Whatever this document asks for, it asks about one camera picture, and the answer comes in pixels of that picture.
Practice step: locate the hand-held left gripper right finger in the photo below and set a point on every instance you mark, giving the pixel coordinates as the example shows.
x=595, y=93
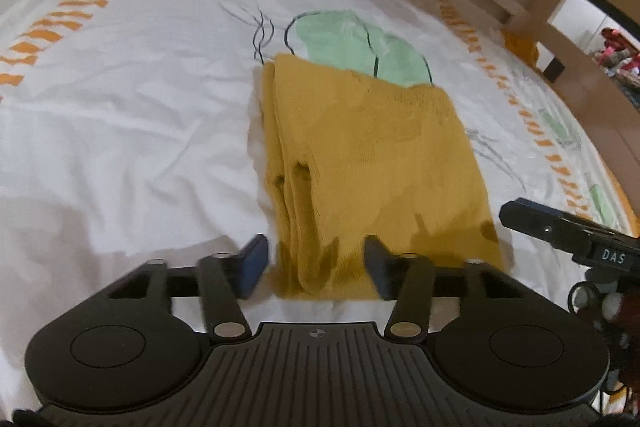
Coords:
x=378, y=268

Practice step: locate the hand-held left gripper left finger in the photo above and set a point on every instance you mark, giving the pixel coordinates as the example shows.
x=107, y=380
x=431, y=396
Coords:
x=252, y=268

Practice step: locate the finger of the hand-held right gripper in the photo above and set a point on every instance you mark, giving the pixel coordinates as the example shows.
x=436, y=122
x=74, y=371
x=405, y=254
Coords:
x=537, y=219

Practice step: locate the white leaf-print bedsheet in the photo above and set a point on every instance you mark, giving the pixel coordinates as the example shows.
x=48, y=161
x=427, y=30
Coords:
x=125, y=107

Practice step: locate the pile of colourful clothes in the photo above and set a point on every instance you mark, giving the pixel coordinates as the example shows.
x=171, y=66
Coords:
x=617, y=52

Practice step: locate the mustard yellow knit sweater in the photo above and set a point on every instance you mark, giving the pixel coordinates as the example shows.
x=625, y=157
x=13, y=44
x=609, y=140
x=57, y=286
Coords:
x=375, y=147

